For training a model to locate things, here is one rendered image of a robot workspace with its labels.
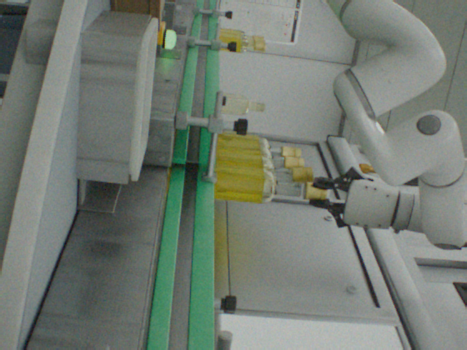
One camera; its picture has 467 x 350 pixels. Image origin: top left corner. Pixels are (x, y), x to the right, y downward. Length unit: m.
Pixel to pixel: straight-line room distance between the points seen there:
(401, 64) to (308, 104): 6.56
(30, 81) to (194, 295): 0.36
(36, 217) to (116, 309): 0.15
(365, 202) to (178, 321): 0.57
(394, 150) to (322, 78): 6.46
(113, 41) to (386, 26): 0.39
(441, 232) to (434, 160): 0.20
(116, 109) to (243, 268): 0.46
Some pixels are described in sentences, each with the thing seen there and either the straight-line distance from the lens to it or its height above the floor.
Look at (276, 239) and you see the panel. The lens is 1.33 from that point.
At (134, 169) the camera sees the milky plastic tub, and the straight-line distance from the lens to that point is 0.93.
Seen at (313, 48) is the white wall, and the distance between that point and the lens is 7.30.
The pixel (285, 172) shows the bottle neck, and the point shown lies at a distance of 1.31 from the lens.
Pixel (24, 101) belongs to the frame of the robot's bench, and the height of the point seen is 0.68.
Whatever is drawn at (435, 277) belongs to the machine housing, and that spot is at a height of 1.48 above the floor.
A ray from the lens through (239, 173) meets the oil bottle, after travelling 1.23.
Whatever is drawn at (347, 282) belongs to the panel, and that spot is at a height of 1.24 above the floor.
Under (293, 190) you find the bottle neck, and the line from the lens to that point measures 1.26.
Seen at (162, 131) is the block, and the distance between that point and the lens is 1.11.
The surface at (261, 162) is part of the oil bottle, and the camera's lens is 1.29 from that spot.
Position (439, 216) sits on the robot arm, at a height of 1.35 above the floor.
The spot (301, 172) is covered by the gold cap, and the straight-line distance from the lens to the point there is 1.31.
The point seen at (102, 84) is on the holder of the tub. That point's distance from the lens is 0.89.
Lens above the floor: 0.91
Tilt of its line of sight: 5 degrees up
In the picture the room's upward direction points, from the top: 96 degrees clockwise
